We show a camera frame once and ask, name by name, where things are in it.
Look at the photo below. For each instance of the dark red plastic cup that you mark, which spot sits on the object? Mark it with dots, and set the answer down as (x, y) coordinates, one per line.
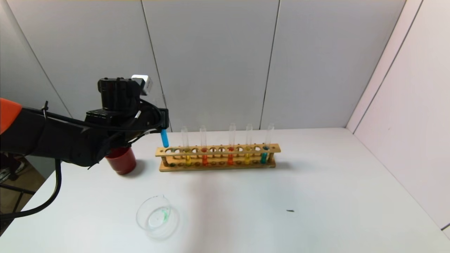
(123, 162)

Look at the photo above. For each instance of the wooden test tube rack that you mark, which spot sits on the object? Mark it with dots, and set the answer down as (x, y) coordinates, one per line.
(218, 153)

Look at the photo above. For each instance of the black metal stand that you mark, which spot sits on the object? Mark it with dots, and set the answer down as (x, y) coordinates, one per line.
(10, 188)

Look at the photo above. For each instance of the red pigment glass test tube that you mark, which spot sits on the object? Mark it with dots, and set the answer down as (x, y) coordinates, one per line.
(230, 160)
(204, 160)

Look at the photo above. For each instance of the clear glass beaker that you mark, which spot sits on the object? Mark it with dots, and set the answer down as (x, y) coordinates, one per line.
(158, 219)

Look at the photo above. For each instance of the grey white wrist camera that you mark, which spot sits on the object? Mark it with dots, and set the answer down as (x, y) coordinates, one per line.
(142, 82)

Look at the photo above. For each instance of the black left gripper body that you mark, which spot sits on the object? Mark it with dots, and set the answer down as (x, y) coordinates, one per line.
(164, 118)

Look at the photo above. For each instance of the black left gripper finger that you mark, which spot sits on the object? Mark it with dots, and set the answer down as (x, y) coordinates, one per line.
(164, 119)

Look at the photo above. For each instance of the blue pigment glass test tube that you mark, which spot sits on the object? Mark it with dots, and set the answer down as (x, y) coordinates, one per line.
(165, 138)
(263, 158)

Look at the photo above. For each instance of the yellow pigment glass test tube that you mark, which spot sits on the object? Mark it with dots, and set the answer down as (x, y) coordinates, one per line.
(188, 161)
(246, 159)

